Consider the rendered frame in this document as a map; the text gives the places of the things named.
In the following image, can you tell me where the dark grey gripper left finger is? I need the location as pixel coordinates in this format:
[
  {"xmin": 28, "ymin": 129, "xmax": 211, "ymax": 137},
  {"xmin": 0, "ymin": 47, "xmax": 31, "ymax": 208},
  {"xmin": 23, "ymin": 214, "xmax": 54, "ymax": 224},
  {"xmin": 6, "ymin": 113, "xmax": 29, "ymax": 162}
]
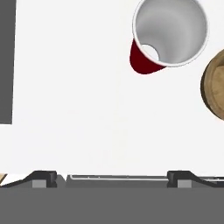
[{"xmin": 1, "ymin": 170, "xmax": 59, "ymax": 189}]

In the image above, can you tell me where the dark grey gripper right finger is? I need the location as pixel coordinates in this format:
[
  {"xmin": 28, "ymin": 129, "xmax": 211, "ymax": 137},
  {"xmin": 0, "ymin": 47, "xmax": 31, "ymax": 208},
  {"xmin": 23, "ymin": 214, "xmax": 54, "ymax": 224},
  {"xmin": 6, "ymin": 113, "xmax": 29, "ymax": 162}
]
[{"xmin": 166, "ymin": 170, "xmax": 223, "ymax": 189}]

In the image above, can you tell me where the grey dishwasher door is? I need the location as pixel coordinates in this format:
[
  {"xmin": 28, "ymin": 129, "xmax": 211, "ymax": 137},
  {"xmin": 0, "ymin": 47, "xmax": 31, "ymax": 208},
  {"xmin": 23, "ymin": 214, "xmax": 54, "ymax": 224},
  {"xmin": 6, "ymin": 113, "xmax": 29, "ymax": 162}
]
[{"xmin": 57, "ymin": 173, "xmax": 224, "ymax": 189}]

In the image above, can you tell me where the brown wooden bowl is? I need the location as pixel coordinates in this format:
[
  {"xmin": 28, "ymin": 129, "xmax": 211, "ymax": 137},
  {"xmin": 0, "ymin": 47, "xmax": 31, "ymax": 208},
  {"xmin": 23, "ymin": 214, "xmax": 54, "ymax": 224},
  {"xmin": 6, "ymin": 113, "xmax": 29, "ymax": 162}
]
[{"xmin": 199, "ymin": 48, "xmax": 224, "ymax": 122}]

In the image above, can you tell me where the red cup with white inside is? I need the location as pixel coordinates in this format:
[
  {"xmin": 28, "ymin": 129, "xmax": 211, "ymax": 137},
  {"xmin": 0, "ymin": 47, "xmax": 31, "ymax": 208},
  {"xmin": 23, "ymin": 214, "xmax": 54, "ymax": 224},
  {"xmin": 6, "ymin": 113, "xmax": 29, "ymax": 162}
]
[{"xmin": 129, "ymin": 0, "xmax": 210, "ymax": 75}]

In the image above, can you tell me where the dark grey flat panel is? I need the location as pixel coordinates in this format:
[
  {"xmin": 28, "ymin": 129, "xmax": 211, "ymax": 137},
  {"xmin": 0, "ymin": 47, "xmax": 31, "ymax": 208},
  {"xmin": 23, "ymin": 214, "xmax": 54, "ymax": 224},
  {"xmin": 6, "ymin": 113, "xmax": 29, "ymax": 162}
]
[{"xmin": 0, "ymin": 0, "xmax": 18, "ymax": 125}]

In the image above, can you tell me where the silver dishwasher door handle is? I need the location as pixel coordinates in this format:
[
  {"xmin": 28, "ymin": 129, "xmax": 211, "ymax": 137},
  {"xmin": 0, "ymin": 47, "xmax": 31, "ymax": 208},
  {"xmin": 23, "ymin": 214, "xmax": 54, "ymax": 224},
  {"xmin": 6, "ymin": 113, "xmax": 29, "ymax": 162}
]
[{"xmin": 69, "ymin": 175, "xmax": 166, "ymax": 180}]

